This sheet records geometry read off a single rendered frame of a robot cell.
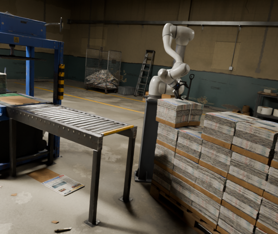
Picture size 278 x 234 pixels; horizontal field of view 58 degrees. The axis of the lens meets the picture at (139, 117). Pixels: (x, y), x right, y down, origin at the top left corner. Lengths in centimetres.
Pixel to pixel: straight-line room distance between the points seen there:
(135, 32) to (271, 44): 510
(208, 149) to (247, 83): 686
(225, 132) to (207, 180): 45
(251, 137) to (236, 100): 709
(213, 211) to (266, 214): 45
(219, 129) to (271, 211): 67
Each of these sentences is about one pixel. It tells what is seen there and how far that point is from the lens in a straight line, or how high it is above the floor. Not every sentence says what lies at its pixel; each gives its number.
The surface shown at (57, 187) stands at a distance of 290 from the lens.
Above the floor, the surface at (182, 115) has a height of 96.
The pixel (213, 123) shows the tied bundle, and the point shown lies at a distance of 211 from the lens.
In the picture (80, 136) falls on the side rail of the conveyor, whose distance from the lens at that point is 216.
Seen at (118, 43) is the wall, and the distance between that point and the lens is 1123.
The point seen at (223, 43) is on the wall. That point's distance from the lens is 918.
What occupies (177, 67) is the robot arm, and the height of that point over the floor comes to 140.
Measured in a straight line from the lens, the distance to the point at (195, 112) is 256.
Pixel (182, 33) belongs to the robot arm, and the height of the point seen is 174.
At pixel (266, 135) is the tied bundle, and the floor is 103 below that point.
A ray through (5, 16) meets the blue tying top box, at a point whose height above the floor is 172.
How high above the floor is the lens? 142
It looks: 13 degrees down
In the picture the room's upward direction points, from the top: 6 degrees clockwise
